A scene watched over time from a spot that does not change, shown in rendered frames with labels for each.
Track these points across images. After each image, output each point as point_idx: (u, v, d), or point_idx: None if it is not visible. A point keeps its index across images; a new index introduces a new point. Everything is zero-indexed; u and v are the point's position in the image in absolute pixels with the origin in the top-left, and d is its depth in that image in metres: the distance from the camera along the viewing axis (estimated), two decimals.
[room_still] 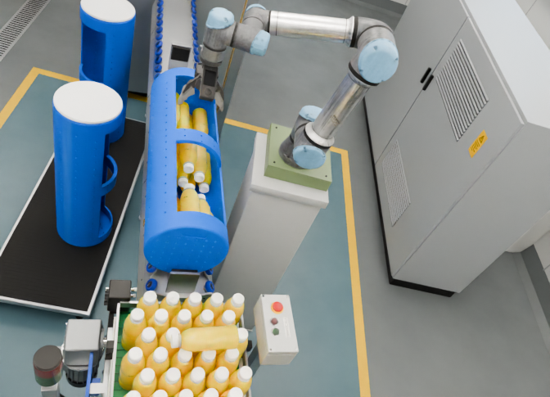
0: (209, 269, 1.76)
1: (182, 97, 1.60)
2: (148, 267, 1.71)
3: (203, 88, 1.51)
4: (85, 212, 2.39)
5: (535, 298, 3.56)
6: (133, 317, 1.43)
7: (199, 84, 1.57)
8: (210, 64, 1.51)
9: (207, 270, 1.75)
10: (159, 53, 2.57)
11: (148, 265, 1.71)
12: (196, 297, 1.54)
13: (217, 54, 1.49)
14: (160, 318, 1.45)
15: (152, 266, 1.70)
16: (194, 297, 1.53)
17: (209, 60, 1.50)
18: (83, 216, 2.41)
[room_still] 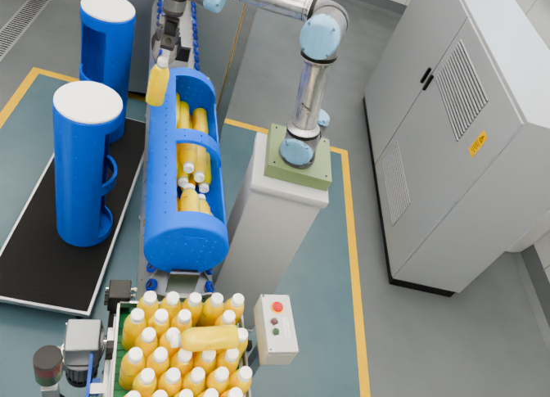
0: (209, 269, 1.76)
1: (155, 53, 1.69)
2: (148, 267, 1.71)
3: (164, 38, 1.58)
4: (85, 212, 2.39)
5: (535, 298, 3.56)
6: (133, 317, 1.43)
7: (160, 34, 1.63)
8: (171, 14, 1.58)
9: (207, 270, 1.75)
10: (159, 53, 2.57)
11: (148, 265, 1.71)
12: (196, 297, 1.54)
13: (178, 4, 1.55)
14: (160, 318, 1.45)
15: (152, 266, 1.70)
16: (194, 297, 1.53)
17: (170, 10, 1.56)
18: (83, 216, 2.41)
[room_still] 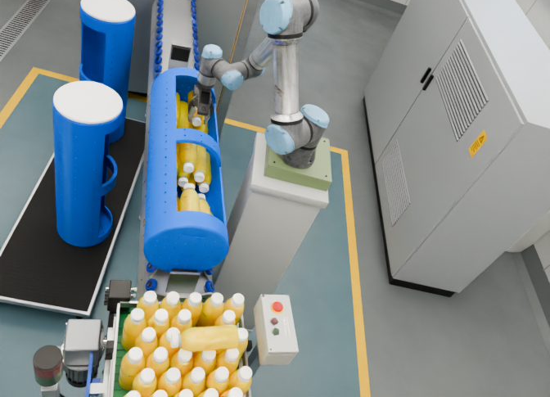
0: (209, 269, 1.76)
1: (190, 116, 2.06)
2: (148, 267, 1.71)
3: (200, 106, 1.95)
4: (85, 212, 2.39)
5: (535, 298, 3.56)
6: (133, 317, 1.43)
7: (196, 102, 2.00)
8: (205, 87, 1.95)
9: (207, 270, 1.75)
10: (159, 53, 2.57)
11: (148, 265, 1.71)
12: (196, 297, 1.54)
13: (210, 79, 1.92)
14: (160, 318, 1.45)
15: (152, 265, 1.70)
16: (194, 297, 1.53)
17: (205, 83, 1.93)
18: (83, 216, 2.41)
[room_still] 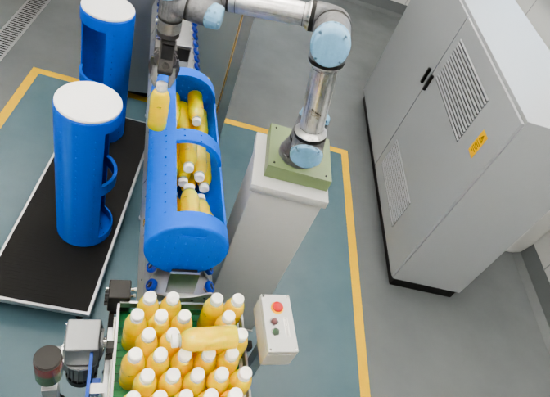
0: (209, 269, 1.76)
1: (152, 78, 1.62)
2: (148, 267, 1.71)
3: (160, 62, 1.51)
4: (85, 212, 2.39)
5: (535, 298, 3.56)
6: (133, 317, 1.43)
7: (158, 59, 1.56)
8: (167, 38, 1.50)
9: (207, 270, 1.75)
10: None
11: (148, 265, 1.71)
12: (163, 83, 1.65)
13: (173, 27, 1.48)
14: (160, 318, 1.45)
15: (152, 265, 1.70)
16: (160, 83, 1.65)
17: (165, 33, 1.49)
18: (83, 216, 2.41)
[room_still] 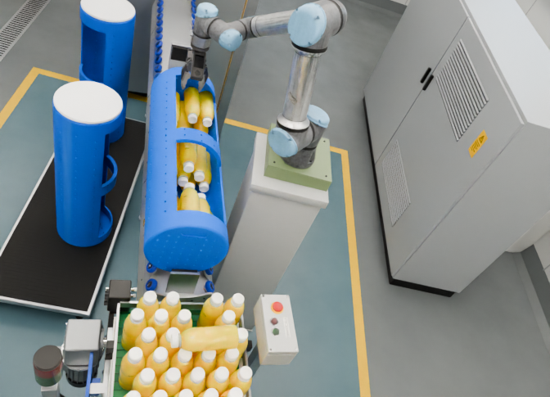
0: (209, 269, 1.76)
1: (182, 83, 1.93)
2: (148, 267, 1.71)
3: (193, 69, 1.82)
4: (85, 212, 2.39)
5: (535, 298, 3.56)
6: (133, 317, 1.43)
7: (190, 67, 1.87)
8: (199, 49, 1.82)
9: (207, 269, 1.75)
10: (159, 53, 2.57)
11: (148, 265, 1.71)
12: (193, 120, 2.07)
13: (205, 41, 1.79)
14: (160, 318, 1.45)
15: (152, 265, 1.70)
16: (191, 119, 2.06)
17: (199, 46, 1.80)
18: (83, 216, 2.41)
